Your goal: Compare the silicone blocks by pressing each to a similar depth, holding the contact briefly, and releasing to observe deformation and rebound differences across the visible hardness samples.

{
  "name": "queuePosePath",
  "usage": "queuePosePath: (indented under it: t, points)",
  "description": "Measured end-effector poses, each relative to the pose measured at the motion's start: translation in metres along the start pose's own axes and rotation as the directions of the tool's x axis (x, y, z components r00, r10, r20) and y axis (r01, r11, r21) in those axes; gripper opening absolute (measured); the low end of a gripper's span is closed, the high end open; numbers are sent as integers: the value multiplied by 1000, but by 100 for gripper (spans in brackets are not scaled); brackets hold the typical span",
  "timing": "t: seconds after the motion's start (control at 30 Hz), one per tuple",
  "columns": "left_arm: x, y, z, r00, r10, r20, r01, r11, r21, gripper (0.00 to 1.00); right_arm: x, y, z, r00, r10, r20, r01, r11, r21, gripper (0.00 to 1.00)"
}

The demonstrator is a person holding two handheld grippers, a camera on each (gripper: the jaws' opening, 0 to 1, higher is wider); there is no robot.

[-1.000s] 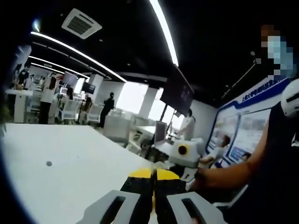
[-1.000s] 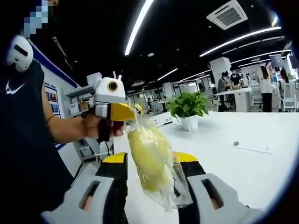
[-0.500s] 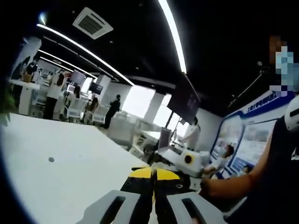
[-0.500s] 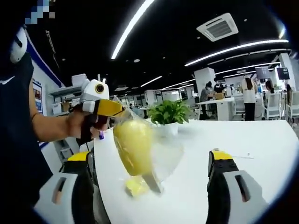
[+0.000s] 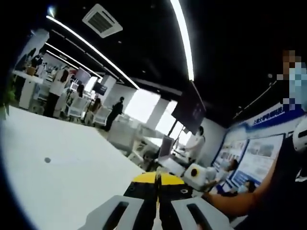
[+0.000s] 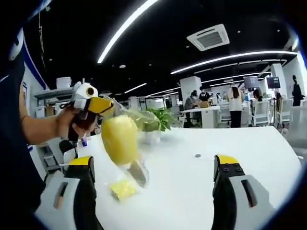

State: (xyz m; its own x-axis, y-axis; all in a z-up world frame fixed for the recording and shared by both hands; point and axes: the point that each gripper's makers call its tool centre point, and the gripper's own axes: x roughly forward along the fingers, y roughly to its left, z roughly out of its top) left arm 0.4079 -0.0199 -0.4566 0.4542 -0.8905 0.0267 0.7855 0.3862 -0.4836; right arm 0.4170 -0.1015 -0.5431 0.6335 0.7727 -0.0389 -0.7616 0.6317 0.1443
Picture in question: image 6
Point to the white storage box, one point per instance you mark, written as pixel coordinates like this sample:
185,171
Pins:
63,82
40,111

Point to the straight ceiling light strip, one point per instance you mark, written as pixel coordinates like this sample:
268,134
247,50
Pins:
124,26

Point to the large clear plastic bag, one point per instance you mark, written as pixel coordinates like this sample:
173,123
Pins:
140,176

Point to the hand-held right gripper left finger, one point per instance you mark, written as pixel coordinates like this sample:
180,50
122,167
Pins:
79,191

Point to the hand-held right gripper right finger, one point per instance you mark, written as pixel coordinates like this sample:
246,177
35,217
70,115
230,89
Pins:
230,191

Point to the person in dark shirt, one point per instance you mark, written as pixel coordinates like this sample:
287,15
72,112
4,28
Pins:
14,143

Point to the small blue object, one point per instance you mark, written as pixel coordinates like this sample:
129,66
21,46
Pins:
84,142

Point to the green plant in white pot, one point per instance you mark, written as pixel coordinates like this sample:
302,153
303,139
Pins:
165,119

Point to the curved ceiling light strip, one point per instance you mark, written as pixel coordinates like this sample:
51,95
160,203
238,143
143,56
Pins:
263,53

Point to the metal storage shelf rack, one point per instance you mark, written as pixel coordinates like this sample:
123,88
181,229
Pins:
52,92

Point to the white work desk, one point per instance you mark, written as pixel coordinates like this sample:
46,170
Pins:
208,115

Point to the yellow round silicone block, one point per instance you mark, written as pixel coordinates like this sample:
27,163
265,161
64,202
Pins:
118,139

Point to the small clear plastic bag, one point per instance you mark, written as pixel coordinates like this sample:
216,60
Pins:
108,184

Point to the person's left hand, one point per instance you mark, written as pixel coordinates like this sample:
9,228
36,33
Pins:
64,124

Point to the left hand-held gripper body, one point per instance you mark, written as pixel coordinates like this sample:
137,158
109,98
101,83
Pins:
84,92

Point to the ceiling air conditioner unit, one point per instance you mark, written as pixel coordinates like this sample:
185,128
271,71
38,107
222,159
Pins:
207,37

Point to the hanging dark display screen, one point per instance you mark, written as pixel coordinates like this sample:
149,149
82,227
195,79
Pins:
273,82
251,82

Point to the white mesh chair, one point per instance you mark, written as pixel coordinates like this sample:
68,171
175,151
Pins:
261,112

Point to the yellow rectangular silicone block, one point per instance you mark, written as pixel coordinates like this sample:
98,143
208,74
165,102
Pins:
123,189

